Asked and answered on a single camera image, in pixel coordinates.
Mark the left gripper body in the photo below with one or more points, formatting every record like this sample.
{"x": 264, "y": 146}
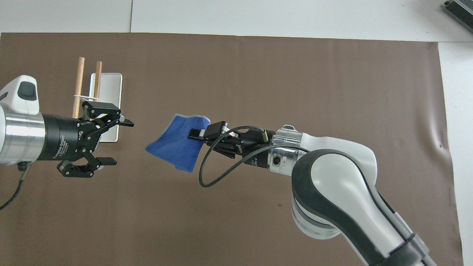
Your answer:
{"x": 61, "y": 138}

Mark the white rectangular base plate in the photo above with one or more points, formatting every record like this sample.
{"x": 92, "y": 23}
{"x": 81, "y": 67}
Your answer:
{"x": 111, "y": 88}

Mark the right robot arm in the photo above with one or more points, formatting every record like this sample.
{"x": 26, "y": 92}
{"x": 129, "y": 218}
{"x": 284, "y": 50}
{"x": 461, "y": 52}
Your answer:
{"x": 343, "y": 162}

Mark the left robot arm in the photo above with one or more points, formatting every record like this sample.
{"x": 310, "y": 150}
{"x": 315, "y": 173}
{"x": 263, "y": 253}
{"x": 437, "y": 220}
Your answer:
{"x": 18, "y": 129}

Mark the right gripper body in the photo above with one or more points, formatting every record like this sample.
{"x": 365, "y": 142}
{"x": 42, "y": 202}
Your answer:
{"x": 258, "y": 157}

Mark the blue towel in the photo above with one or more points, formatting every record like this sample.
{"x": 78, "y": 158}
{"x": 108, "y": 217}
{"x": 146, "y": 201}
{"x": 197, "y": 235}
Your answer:
{"x": 177, "y": 144}

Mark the grey metal device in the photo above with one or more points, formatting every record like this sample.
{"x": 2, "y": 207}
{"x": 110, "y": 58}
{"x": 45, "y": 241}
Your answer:
{"x": 460, "y": 9}

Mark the wooden rod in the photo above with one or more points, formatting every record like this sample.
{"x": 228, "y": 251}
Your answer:
{"x": 97, "y": 81}
{"x": 78, "y": 87}

